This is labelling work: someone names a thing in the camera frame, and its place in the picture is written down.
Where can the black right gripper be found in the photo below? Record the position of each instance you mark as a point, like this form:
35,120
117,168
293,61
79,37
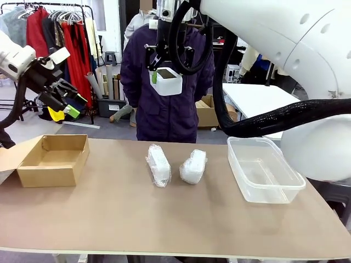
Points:
163,38

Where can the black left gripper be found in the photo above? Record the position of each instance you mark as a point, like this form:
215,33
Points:
41,78

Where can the white digital clock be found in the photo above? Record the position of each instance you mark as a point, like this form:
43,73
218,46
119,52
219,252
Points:
168,85

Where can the bubble-wrapped clock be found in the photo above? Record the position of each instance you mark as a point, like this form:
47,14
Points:
193,167
159,165

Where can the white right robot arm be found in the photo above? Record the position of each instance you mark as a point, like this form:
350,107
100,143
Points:
274,27

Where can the yellow bag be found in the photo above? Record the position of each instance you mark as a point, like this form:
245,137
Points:
56,114

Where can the white bar on floor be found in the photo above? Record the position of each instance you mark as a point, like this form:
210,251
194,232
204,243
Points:
82,125

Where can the grey cardboard tube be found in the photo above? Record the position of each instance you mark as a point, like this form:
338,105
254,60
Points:
94,87

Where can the dark grey storage bin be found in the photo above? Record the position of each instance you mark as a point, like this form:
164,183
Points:
104,109

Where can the beige cardboard tube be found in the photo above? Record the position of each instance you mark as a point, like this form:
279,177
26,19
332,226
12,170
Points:
101,79

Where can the long red dress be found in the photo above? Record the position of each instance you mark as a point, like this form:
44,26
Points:
78,60

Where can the tall pale grey tube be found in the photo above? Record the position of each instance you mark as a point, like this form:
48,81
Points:
109,82

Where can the brown cardboard tube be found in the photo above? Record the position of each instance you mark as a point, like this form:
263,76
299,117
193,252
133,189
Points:
116,90

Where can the person in purple jacket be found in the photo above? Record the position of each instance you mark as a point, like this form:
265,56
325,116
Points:
164,117

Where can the mannequin in grey hoodie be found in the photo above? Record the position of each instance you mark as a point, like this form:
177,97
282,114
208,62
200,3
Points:
134,24

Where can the open cardboard box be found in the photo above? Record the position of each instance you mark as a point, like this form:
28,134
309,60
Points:
207,115

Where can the grey step stool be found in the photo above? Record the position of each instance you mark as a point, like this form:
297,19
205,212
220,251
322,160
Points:
111,56

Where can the white plastic crate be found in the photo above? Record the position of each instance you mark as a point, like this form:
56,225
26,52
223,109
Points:
233,72

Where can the cream garment on hanger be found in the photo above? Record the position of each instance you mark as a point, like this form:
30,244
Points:
91,41

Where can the black garment on hanger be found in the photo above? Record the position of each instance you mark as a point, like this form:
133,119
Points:
49,35

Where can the bystander in dark clothes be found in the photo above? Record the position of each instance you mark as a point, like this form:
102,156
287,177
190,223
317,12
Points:
5,139

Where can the mannequin in beige coat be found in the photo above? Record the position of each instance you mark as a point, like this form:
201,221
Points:
248,60

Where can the brown cardboard box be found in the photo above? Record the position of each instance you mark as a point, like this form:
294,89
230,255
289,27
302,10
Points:
49,175

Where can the brown paper roll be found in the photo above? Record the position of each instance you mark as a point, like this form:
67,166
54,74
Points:
232,113

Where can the red jacket on hanger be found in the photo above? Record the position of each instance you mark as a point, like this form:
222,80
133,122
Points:
37,30

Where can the white table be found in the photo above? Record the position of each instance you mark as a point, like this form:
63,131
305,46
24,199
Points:
246,98

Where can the grey fuzzy garment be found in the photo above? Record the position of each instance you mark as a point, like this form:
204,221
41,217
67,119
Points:
13,24

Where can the clear plastic container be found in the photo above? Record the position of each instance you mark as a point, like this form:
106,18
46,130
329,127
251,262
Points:
266,175

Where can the black plastic stool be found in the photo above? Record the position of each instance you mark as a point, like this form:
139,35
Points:
340,197

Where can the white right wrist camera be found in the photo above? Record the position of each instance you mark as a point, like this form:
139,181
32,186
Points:
153,24

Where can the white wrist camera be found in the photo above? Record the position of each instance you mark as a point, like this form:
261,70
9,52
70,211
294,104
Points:
56,56
153,24

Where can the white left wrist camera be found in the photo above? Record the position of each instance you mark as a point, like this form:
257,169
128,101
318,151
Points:
56,56

